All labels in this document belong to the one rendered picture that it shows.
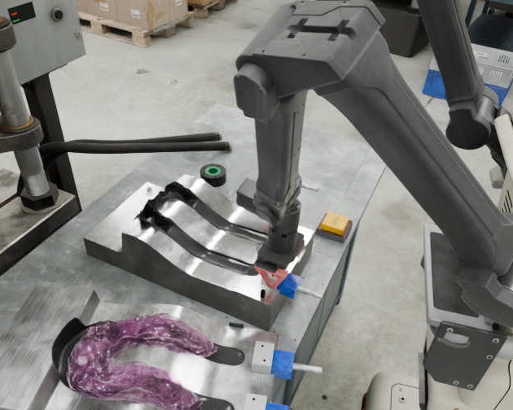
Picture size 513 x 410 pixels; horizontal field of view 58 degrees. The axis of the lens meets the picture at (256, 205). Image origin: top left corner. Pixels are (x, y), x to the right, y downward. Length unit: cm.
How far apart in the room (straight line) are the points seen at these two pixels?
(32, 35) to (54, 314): 80
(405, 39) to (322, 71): 447
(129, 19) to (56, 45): 339
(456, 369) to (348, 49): 65
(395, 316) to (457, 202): 171
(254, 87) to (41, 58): 110
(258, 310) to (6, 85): 78
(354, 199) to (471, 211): 91
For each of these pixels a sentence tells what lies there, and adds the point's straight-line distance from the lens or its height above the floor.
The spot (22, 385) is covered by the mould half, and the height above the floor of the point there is 91.
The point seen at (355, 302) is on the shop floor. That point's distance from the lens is 220.
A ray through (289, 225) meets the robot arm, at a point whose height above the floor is 107.
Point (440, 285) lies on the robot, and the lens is 89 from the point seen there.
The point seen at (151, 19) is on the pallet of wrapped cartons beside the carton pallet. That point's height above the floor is 24.
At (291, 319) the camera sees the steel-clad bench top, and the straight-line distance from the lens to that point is 107.
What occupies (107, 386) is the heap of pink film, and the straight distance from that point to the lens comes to 89.
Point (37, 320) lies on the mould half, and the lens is 100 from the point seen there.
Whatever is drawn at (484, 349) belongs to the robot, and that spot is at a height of 100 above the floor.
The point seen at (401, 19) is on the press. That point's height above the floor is 34.
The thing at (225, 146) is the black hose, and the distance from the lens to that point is 156.
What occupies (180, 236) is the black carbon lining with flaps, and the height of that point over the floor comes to 91.
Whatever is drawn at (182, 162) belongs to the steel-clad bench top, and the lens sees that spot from 153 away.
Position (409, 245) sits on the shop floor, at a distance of 256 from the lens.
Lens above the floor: 165
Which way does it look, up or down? 39 degrees down
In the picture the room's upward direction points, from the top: 3 degrees clockwise
